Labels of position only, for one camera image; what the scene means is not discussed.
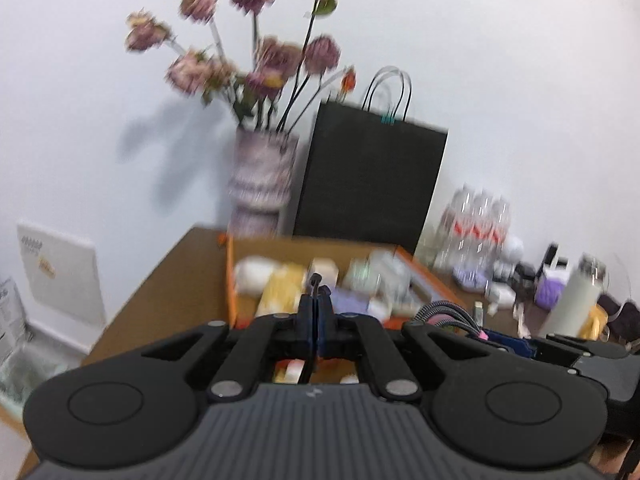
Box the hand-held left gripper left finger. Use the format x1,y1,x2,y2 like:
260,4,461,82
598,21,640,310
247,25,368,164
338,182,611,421
142,292,317,403

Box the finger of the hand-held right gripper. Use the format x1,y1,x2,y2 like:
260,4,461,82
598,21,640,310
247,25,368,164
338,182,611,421
492,339,582,377
544,333,632,359

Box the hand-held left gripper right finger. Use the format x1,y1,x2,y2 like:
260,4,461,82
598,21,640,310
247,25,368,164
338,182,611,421
316,294,493,406

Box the yellow and white plush sheep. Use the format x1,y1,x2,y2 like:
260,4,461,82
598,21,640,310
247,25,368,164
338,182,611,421
234,256,308,318

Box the braided cable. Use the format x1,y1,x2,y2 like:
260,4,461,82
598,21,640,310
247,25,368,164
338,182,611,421
412,300,493,343

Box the translucent plastic container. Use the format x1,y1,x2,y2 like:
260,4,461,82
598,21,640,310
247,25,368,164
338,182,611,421
367,251,413,306

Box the red cardboard box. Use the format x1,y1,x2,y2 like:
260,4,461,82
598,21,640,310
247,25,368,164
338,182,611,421
225,234,468,333

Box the wooden desktop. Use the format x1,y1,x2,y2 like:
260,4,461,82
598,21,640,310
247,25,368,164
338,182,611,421
20,226,640,480

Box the purple cloth pouch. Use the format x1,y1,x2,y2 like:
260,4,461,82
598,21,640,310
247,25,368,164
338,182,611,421
330,287,386,318

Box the white thermos bottle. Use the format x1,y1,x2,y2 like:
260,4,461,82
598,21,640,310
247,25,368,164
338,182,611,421
545,255,611,338

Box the white charger block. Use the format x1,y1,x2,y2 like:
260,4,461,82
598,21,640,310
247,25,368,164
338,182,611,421
485,282,517,311

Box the pink charger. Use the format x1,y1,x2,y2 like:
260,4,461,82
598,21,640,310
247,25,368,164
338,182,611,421
307,257,341,283

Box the iridescent plastic bag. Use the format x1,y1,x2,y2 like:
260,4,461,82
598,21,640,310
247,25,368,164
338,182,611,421
345,257,373,287

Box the purple tissue pack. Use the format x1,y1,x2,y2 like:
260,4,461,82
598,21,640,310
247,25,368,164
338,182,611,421
534,265,571,308

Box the blue and white dish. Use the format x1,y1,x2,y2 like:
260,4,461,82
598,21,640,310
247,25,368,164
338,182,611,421
452,265,488,291

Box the clear water bottle red label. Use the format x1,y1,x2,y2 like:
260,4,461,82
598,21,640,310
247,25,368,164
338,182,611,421
487,195,513,266
437,185,470,270
465,189,493,271

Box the purple textured vase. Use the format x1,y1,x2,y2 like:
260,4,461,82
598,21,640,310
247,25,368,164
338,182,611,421
227,127,300,238

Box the black paper bag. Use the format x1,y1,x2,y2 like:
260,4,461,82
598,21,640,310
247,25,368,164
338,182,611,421
292,66,449,256

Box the dried pink flowers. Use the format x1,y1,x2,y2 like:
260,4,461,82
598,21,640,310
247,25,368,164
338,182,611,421
125,0,361,133

